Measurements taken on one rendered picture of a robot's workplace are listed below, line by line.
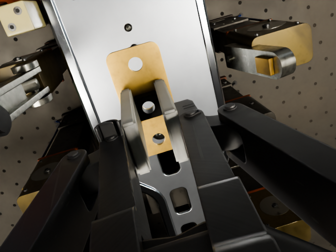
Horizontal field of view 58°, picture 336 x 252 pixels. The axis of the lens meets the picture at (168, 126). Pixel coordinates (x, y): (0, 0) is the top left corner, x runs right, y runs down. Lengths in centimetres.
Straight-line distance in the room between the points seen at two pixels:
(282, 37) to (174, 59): 16
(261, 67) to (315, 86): 54
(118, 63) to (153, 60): 2
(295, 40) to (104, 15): 27
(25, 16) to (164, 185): 35
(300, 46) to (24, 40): 59
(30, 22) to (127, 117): 28
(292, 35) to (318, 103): 51
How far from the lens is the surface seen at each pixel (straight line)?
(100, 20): 47
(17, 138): 88
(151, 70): 22
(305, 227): 65
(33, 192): 49
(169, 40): 47
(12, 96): 39
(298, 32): 49
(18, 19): 42
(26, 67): 42
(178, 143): 16
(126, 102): 18
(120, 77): 22
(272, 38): 47
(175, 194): 59
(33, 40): 80
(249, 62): 46
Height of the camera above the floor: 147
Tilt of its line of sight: 67 degrees down
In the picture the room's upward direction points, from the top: 160 degrees clockwise
